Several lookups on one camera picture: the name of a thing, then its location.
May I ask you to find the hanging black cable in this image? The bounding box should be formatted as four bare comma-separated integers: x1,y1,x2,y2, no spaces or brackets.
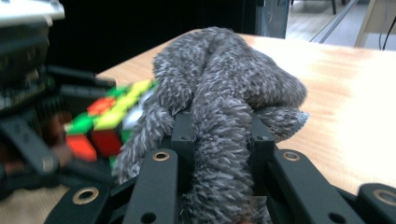
377,16,396,51

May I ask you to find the multicoloured puzzle cube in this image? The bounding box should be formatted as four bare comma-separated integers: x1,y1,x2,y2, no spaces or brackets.
64,78,159,171

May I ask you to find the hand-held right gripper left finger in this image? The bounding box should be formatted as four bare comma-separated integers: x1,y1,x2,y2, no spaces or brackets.
170,111,197,195

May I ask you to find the grey chair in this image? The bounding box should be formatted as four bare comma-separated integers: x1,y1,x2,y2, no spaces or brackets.
290,0,347,16

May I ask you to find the grey fuzzy cloth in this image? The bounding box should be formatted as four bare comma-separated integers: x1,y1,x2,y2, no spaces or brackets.
111,25,311,224

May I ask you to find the white metal rail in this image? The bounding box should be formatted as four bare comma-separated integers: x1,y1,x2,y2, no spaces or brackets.
308,0,360,45

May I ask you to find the light wooden furniture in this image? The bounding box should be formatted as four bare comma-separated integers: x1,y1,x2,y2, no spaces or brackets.
354,0,396,51

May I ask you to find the black cabinet with glass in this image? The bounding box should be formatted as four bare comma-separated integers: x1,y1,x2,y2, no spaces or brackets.
254,0,291,40

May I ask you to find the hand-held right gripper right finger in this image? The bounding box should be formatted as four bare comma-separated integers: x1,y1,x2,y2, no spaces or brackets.
247,112,276,198

